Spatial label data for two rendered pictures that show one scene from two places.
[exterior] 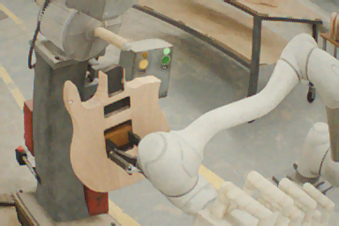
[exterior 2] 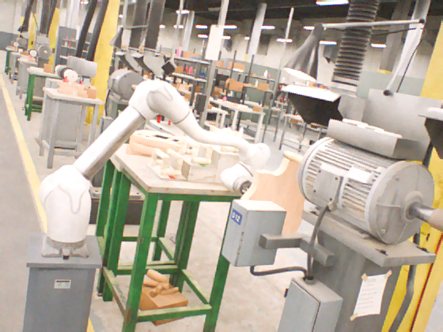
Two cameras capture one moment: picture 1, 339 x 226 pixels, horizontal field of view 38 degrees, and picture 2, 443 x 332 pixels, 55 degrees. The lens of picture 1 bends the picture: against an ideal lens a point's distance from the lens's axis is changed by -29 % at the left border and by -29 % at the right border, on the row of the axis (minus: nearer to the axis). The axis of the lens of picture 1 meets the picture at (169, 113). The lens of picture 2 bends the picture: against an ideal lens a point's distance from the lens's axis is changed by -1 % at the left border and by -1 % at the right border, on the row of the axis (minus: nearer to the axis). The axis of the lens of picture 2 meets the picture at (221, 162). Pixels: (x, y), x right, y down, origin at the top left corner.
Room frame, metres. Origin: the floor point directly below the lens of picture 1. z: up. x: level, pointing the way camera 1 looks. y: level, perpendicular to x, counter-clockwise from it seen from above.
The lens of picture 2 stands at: (3.48, 0.17, 1.51)
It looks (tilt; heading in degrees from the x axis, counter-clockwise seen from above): 11 degrees down; 189
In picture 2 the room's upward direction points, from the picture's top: 12 degrees clockwise
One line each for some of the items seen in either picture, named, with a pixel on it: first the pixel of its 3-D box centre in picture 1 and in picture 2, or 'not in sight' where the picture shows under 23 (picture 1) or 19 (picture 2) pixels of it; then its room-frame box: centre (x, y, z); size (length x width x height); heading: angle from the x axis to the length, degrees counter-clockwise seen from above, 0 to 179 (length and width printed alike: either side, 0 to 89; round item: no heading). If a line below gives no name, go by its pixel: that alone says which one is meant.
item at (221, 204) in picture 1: (222, 203); not in sight; (1.14, -0.14, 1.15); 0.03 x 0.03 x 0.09
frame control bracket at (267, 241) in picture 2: (113, 67); (285, 240); (2.11, 0.22, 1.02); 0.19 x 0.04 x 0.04; 130
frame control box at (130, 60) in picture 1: (125, 71); (269, 249); (2.14, 0.17, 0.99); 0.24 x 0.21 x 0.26; 40
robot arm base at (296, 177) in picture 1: (305, 172); (66, 243); (1.99, -0.63, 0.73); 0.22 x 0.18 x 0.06; 33
